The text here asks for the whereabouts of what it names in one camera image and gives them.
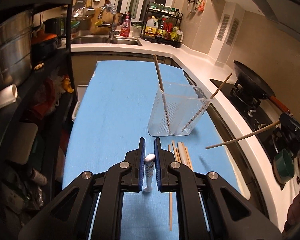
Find wooden chopstick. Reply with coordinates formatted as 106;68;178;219
205;120;281;150
181;73;233;132
153;54;171;134
172;140;181;163
184;146;193;171
168;145;173;231

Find white striped ceramic spoon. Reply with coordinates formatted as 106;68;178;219
143;153;155;193

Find white handled metal fork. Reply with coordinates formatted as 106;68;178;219
178;142;189;166

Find hanging kitchen tools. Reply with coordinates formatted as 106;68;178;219
187;0;207;13

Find green bowl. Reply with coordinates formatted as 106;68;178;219
273;149;295;184

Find black gas stove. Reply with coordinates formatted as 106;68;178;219
221;83;300;190

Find clear plastic utensil holder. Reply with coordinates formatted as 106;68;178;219
148;81;212;137

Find blue table cloth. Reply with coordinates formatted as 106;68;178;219
61;60;241;240

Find black shelving rack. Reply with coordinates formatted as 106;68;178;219
0;0;74;201

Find steel sink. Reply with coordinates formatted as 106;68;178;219
71;36;142;46

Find pink dish soap bottle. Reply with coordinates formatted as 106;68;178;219
120;12;131;37

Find chrome sink faucet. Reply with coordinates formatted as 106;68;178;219
95;1;118;38

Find white paper roll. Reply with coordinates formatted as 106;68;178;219
0;84;18;109

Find yellow oil bottle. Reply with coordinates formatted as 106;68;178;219
144;16;158;39

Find black spice rack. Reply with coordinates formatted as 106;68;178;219
141;2;184;48

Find orange lidded pot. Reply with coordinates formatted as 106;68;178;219
31;30;57;45

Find stainless steel stock pot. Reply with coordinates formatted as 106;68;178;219
0;10;33;90

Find black wok red handle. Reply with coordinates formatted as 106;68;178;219
234;60;291;114

